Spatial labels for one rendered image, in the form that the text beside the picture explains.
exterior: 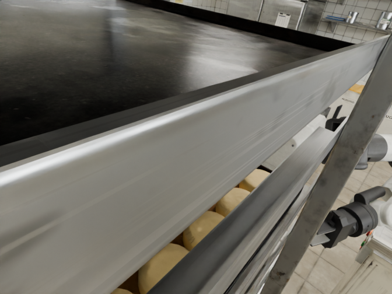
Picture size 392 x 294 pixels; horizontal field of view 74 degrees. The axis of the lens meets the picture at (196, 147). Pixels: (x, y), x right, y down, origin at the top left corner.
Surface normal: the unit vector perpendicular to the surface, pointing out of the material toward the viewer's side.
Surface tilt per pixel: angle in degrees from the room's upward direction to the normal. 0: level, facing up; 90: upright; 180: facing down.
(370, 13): 90
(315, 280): 0
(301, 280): 0
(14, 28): 0
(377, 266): 90
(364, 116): 90
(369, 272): 90
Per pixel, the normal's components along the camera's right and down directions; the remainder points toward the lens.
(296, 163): 0.15, -0.84
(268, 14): -0.67, 0.31
